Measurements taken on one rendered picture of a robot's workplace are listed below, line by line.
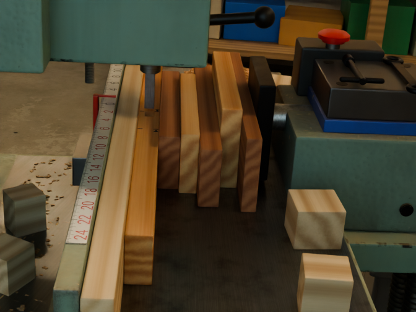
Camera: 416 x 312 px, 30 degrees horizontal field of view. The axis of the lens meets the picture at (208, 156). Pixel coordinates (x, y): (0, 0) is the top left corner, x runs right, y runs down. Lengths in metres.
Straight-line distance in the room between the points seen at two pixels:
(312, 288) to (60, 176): 0.49
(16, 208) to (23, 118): 2.53
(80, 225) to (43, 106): 2.94
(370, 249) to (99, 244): 0.28
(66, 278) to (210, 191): 0.22
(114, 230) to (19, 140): 2.60
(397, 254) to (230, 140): 0.18
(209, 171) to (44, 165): 0.36
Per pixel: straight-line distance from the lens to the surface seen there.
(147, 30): 0.67
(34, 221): 0.81
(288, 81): 0.85
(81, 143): 0.90
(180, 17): 0.67
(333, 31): 0.74
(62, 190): 0.90
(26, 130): 3.20
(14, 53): 0.65
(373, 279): 1.34
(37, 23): 0.64
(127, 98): 0.75
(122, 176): 0.59
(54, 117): 3.32
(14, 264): 0.71
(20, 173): 0.95
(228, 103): 0.68
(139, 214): 0.56
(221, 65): 0.78
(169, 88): 0.78
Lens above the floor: 1.20
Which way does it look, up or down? 24 degrees down
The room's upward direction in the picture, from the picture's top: 4 degrees clockwise
